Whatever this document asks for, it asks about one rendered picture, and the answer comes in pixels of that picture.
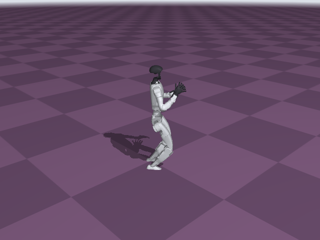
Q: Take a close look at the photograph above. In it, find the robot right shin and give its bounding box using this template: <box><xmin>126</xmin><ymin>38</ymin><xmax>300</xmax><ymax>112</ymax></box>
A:
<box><xmin>151</xmin><ymin>147</ymin><xmax>174</xmax><ymax>167</ymax></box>

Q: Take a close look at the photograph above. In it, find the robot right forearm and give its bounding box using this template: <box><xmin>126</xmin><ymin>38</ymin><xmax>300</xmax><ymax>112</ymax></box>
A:
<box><xmin>162</xmin><ymin>94</ymin><xmax>177</xmax><ymax>110</ymax></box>

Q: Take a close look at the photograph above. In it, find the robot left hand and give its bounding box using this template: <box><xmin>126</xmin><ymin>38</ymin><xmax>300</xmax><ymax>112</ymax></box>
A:
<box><xmin>170</xmin><ymin>85</ymin><xmax>186</xmax><ymax>93</ymax></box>

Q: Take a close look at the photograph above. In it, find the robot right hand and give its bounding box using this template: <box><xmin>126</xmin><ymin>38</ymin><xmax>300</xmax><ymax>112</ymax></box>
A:
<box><xmin>171</xmin><ymin>82</ymin><xmax>185</xmax><ymax>99</ymax></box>

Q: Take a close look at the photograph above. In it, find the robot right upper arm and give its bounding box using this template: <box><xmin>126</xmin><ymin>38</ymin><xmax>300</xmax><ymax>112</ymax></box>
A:
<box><xmin>153</xmin><ymin>86</ymin><xmax>166</xmax><ymax>112</ymax></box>

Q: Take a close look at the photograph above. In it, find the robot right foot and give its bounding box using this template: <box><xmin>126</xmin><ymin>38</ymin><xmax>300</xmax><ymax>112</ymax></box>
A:
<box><xmin>146</xmin><ymin>164</ymin><xmax>161</xmax><ymax>170</ymax></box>

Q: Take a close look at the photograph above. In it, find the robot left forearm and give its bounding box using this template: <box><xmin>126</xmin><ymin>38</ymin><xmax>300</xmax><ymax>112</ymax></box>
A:
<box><xmin>163</xmin><ymin>92</ymin><xmax>174</xmax><ymax>98</ymax></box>

